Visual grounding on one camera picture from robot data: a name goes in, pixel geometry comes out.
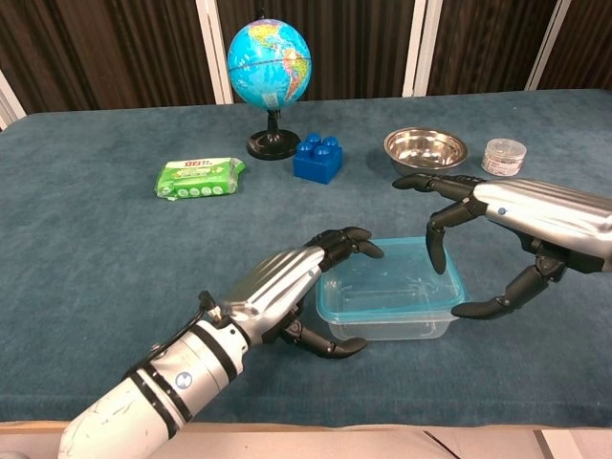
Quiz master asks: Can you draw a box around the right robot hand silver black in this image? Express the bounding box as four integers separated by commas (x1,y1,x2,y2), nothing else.
392,172,612,320

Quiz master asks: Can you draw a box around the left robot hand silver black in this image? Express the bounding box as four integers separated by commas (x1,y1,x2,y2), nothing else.
217,227,386,360

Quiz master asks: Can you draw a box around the blue translucent plastic container lid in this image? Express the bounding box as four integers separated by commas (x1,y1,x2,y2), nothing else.
315,236,472,327

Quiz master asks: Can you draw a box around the clear plastic container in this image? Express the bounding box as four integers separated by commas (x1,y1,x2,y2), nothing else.
324,309,463,342

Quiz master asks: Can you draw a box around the small clear plastic jar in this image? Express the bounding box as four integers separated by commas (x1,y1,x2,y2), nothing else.
481,138,528,177

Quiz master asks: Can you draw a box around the blue plastic building block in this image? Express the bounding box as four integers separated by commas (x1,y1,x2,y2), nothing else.
293,132,344,186

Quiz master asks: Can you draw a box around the green wet wipes pack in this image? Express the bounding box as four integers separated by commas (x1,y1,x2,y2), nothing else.
153,157,247,201

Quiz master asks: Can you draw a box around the stainless steel bowl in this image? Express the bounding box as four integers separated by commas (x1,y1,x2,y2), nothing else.
382,126,470,179

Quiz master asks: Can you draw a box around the teal table cloth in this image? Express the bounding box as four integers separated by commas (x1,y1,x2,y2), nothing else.
0,88,612,428

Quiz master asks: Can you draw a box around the small desk globe black stand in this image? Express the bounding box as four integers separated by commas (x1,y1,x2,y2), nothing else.
226,8,313,162

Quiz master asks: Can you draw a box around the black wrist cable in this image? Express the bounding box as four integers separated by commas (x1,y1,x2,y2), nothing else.
149,290,227,361

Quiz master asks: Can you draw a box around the white frame post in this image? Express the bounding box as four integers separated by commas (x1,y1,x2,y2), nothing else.
401,0,444,98
195,0,235,105
0,70,28,131
524,0,573,92

